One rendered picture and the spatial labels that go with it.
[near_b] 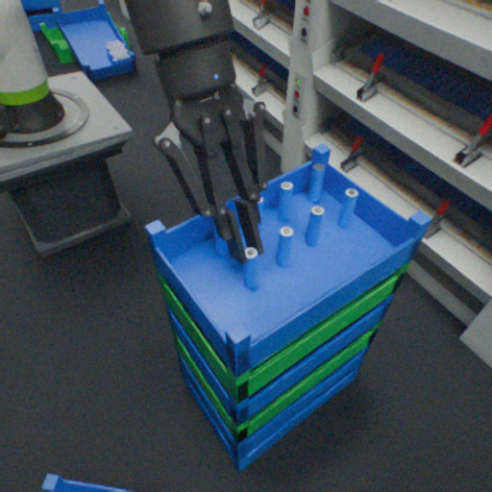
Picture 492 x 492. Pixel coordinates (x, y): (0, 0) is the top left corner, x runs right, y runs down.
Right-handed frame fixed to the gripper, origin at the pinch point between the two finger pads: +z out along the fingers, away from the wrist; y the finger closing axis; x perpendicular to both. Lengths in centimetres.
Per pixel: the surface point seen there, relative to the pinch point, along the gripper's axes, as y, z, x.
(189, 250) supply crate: 3.6, 4.4, -10.5
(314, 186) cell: -17.1, 2.4, -6.4
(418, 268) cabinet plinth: -52, 41, -17
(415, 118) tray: -54, 5, -17
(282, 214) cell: -10.9, 4.4, -7.0
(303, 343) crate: -1.5, 15.6, 5.6
